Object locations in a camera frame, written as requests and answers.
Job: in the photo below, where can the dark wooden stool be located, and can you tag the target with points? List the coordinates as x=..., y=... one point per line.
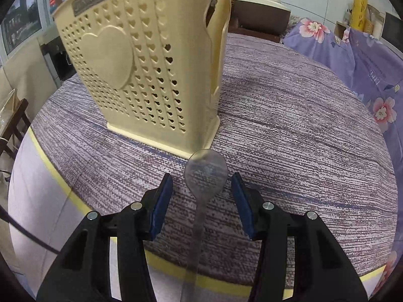
x=17, y=122

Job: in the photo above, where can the yellow cardboard box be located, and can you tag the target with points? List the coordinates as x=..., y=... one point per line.
x=359, y=6

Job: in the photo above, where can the water dispenser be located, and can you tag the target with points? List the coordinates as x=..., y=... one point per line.
x=58, y=59

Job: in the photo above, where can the beige perforated utensil holder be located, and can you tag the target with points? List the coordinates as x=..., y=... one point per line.
x=107, y=53

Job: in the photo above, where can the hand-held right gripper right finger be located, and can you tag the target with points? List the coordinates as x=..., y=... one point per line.
x=244, y=207

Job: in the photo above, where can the beige brown box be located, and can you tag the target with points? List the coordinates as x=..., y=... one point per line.
x=261, y=9

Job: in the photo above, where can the window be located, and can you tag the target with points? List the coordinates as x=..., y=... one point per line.
x=22, y=22

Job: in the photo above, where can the metal spoon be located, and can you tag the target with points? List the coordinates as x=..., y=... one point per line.
x=206, y=170

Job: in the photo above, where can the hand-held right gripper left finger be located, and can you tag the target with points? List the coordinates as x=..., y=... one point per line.
x=160, y=207

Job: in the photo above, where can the purple floral cloth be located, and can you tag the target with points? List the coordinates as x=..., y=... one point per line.
x=362, y=63

